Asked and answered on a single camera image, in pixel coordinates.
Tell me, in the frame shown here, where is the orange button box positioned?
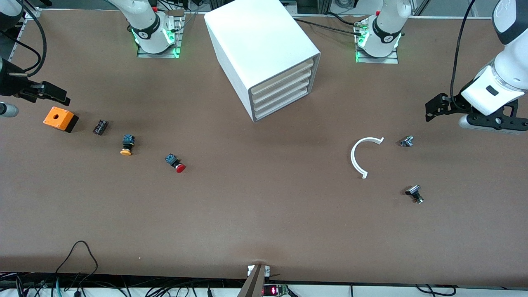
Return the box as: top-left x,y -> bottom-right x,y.
43,106 -> 79,133

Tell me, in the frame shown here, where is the yellow push button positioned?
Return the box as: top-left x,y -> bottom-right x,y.
120,134 -> 136,156

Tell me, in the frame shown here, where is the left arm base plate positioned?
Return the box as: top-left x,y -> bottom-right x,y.
355,19 -> 399,64

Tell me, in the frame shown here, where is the black looped cable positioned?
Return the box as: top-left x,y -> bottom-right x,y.
55,240 -> 99,276

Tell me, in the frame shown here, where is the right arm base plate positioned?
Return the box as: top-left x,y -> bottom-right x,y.
137,9 -> 185,59

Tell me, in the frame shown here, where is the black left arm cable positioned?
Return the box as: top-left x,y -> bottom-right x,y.
450,0 -> 477,104

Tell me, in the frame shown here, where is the white curved plastic strip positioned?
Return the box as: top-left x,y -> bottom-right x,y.
351,137 -> 385,179

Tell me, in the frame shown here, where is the red push button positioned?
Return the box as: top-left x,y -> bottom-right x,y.
165,153 -> 186,173

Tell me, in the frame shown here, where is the lowest white drawer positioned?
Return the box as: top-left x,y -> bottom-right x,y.
254,87 -> 311,120

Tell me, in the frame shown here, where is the black cable on table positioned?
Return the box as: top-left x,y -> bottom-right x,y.
294,12 -> 363,37

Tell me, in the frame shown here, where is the device with red display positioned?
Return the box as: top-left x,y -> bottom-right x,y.
263,284 -> 289,297

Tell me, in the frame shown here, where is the grey camera mount bar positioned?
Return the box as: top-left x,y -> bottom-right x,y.
236,264 -> 271,297

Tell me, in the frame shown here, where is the aluminium table edge rail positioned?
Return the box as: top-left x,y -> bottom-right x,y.
8,7 -> 42,62

